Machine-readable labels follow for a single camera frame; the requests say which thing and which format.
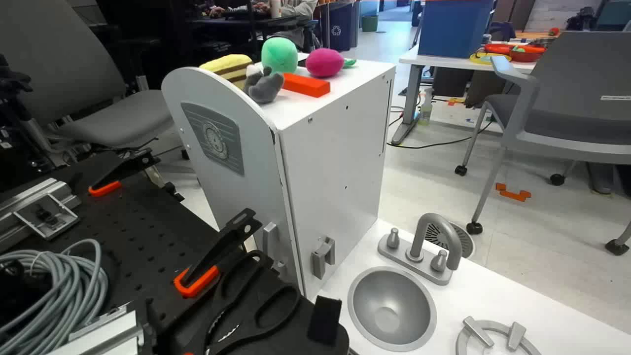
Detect magenta beetroot plushy green leaves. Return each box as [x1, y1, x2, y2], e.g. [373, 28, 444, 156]
[304, 46, 359, 81]

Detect grey mouse plushy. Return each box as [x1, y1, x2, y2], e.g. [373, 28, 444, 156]
[243, 68, 287, 107]

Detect green round plushy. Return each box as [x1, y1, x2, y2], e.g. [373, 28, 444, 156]
[261, 36, 302, 75]

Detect grey toy sink bowl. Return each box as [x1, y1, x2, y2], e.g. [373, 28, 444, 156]
[346, 267, 438, 353]

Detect white toy kitchen cabinet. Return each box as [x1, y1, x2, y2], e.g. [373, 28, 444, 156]
[160, 58, 397, 304]

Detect grey cabinet latch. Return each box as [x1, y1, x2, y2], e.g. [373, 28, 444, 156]
[310, 235, 338, 281]

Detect orange rectangular block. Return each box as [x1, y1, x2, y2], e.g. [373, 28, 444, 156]
[283, 71, 332, 99]

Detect white desk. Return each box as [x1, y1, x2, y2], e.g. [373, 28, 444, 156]
[387, 44, 551, 148]

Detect grey toy faucet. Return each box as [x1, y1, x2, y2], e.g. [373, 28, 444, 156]
[377, 211, 466, 288]

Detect clear spray bottle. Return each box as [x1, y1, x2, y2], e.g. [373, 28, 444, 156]
[417, 85, 436, 129]

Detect small black block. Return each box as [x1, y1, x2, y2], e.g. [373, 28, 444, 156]
[306, 294, 346, 350]

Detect black clamp foot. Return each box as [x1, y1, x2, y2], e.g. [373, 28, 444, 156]
[160, 182, 186, 206]

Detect yellow sponge block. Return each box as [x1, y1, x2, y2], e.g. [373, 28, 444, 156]
[198, 54, 255, 85]

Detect blue recycling bin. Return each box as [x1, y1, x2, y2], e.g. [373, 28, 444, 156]
[326, 2, 361, 54]

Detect round grey floor outlet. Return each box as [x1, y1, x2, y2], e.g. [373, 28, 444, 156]
[430, 221, 478, 261]

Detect grey toy stove burner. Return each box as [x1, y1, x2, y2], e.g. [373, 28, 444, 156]
[454, 314, 545, 355]

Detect white toy kitchen counter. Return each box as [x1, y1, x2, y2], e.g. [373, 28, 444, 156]
[308, 217, 631, 355]

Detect orange tray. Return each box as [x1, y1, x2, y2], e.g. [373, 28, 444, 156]
[484, 40, 549, 66]

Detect grey padded chair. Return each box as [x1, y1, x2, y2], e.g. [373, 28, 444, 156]
[0, 0, 176, 156]

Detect grey wheeled office chair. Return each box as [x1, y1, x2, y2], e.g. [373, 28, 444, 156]
[454, 28, 631, 257]

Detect black floor cable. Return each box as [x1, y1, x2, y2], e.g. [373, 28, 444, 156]
[387, 111, 501, 152]

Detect black clamp orange handle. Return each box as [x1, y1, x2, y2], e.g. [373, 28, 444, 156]
[87, 148, 162, 202]
[172, 208, 265, 300]

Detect silver metal bracket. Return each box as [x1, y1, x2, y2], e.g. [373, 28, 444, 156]
[48, 302, 156, 355]

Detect grey cable bundle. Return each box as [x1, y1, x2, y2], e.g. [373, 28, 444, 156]
[0, 237, 111, 355]

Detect silver aluminium rail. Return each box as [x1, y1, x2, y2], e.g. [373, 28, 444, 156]
[0, 176, 81, 253]

